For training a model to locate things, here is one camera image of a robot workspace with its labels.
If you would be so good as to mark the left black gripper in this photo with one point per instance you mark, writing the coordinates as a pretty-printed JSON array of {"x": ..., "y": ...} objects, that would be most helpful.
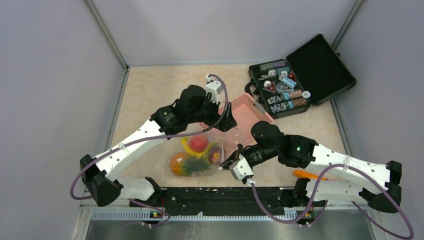
[{"x": 228, "y": 121}]

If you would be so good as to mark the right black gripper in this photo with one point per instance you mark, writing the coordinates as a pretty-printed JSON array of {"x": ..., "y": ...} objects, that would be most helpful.
[{"x": 234, "y": 157}]

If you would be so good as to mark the clear zip top bag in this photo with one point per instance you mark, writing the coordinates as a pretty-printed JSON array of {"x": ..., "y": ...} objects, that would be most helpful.
[{"x": 227, "y": 149}]

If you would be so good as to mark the yellow banana bunch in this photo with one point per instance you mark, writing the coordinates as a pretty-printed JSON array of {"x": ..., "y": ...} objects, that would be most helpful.
[{"x": 184, "y": 142}]

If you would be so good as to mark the red apple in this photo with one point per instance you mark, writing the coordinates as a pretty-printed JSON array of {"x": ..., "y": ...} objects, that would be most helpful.
[{"x": 198, "y": 143}]

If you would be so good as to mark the pink plastic basket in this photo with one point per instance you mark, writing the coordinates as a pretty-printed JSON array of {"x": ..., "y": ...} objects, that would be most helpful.
[{"x": 245, "y": 112}]

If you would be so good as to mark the orange toy pineapple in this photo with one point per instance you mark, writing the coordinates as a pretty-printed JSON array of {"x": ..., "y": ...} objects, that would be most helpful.
[{"x": 185, "y": 165}]

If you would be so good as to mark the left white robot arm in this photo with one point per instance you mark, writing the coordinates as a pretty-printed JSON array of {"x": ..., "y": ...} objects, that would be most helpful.
[{"x": 100, "y": 173}]

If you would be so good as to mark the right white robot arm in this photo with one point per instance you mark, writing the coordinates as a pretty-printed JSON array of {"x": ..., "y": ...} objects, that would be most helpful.
[{"x": 353, "y": 180}]

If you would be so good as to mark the orange carrot toy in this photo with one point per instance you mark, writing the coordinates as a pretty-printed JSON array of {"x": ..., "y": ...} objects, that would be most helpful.
[{"x": 304, "y": 175}]

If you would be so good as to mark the black poker chip case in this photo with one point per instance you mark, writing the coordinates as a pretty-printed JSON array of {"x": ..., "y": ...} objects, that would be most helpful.
[{"x": 309, "y": 76}]

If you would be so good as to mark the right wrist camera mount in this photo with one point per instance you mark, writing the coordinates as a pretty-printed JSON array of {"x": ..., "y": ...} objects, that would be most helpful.
[{"x": 242, "y": 171}]

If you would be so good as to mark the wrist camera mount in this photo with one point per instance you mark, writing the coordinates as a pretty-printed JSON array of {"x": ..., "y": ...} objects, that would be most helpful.
[
  {"x": 242, "y": 171},
  {"x": 213, "y": 89}
]

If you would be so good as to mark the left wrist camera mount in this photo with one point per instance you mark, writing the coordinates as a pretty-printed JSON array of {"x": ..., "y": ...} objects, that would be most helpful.
[{"x": 213, "y": 89}]

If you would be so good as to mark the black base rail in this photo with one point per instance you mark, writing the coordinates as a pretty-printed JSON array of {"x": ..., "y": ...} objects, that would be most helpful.
[{"x": 233, "y": 202}]

